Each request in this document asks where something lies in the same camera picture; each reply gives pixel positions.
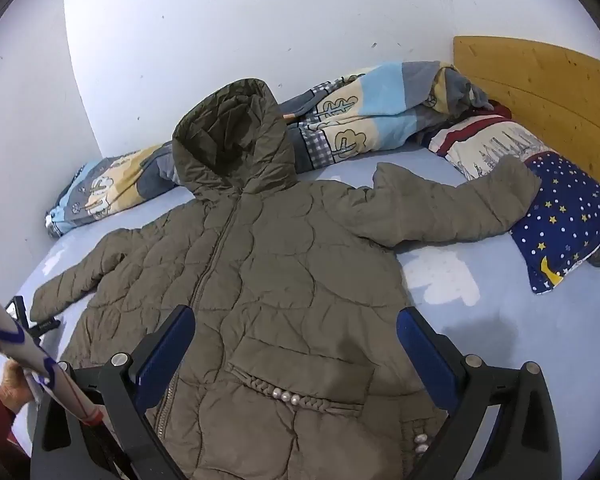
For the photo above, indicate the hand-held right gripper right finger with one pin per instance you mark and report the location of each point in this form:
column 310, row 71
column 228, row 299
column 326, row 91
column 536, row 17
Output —
column 425, row 355

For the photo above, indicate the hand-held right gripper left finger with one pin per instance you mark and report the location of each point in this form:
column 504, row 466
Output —
column 166, row 352

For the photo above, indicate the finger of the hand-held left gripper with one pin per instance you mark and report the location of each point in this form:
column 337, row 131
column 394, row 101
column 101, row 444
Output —
column 36, row 329

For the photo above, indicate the olive quilted hooded jacket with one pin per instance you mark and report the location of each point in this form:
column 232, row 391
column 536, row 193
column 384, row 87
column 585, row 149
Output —
column 280, row 270

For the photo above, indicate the person's left hand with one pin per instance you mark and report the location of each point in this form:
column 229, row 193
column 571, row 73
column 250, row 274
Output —
column 12, row 385

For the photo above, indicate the light blue cloud bed sheet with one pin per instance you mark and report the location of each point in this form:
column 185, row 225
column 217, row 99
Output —
column 505, row 330

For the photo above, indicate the dark blue star pillow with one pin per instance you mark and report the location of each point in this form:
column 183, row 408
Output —
column 565, row 215

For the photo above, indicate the striped city print pillow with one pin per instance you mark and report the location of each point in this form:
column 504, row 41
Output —
column 485, row 145

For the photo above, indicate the patchwork cartoon print blanket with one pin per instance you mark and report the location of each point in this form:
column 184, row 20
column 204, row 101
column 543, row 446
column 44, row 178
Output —
column 370, row 110

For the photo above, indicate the wooden headboard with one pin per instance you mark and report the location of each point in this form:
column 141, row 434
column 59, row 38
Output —
column 545, row 85

